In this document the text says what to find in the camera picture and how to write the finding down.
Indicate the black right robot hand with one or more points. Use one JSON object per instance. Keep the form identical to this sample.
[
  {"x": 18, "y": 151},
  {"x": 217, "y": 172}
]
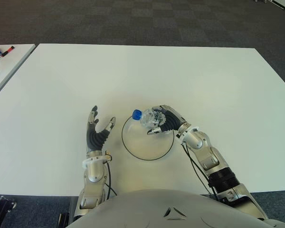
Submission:
[{"x": 173, "y": 121}]

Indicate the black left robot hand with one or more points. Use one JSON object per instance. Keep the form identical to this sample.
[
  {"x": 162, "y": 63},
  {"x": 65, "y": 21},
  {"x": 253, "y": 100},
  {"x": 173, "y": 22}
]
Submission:
[{"x": 95, "y": 140}]

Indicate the clear blue-capped water bottle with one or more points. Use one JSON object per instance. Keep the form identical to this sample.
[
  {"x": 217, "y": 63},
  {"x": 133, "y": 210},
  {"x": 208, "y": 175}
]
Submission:
[{"x": 150, "y": 117}]

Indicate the white black-rimmed plate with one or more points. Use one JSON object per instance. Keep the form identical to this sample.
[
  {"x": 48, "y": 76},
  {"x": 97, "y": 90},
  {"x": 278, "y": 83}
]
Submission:
[{"x": 147, "y": 145}]

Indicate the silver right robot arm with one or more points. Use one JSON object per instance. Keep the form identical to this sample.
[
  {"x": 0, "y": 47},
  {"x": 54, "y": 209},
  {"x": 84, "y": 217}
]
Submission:
[{"x": 209, "y": 156}]

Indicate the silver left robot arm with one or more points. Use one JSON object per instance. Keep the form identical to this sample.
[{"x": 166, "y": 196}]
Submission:
[{"x": 93, "y": 175}]

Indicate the grey robot torso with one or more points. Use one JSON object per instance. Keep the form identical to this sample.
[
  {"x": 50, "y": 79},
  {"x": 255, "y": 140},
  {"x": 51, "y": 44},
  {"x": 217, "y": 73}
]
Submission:
[{"x": 156, "y": 209}]

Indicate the red black marker pen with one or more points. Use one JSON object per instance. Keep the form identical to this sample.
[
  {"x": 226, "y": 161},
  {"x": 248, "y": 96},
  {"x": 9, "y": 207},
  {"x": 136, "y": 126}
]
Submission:
[{"x": 7, "y": 51}]

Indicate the black metal frame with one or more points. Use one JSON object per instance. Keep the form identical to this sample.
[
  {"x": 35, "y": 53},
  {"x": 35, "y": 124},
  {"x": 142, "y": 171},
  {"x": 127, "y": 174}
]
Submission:
[{"x": 4, "y": 206}]

